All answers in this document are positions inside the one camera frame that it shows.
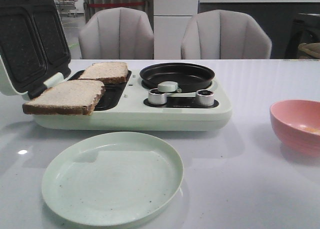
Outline right silver control knob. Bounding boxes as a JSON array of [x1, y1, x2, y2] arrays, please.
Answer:
[[195, 89, 215, 107]]

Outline bread slice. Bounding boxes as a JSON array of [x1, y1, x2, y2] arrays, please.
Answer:
[[22, 79, 106, 116], [78, 61, 129, 85]]

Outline pink bowl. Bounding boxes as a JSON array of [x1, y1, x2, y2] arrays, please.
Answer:
[[269, 99, 320, 157]]

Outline round black frying pan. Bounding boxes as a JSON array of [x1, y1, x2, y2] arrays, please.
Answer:
[[139, 62, 215, 93]]

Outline dark washing machine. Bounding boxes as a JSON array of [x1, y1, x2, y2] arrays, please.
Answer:
[[284, 13, 320, 59]]

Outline left silver control knob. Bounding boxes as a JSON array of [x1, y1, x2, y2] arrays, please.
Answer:
[[147, 88, 167, 105]]

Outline mint green breakfast maker base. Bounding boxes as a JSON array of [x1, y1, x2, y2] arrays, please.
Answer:
[[34, 69, 232, 131]]

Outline left grey upholstered chair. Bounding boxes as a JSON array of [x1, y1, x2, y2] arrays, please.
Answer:
[[78, 7, 154, 60]]

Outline beige cushion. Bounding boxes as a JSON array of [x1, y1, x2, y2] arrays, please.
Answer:
[[298, 42, 320, 59]]

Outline right grey upholstered chair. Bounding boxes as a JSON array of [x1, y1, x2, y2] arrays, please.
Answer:
[[180, 9, 272, 60]]

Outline white cabinet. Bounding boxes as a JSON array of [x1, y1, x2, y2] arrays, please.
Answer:
[[153, 0, 198, 60]]

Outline silver control knob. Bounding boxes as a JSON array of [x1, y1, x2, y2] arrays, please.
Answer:
[[195, 89, 215, 107], [147, 88, 167, 105]]

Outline mint green breakfast maker lid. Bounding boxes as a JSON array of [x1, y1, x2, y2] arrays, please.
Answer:
[[0, 0, 71, 99]]

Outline orange shrimp pieces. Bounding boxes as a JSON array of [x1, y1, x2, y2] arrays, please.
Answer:
[[303, 126, 320, 135]]

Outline grey upholstered chair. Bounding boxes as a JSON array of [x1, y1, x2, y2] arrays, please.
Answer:
[[78, 7, 154, 60], [180, 9, 272, 60]]

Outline mint green round plate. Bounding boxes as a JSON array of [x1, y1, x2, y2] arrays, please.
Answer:
[[41, 132, 184, 228]]

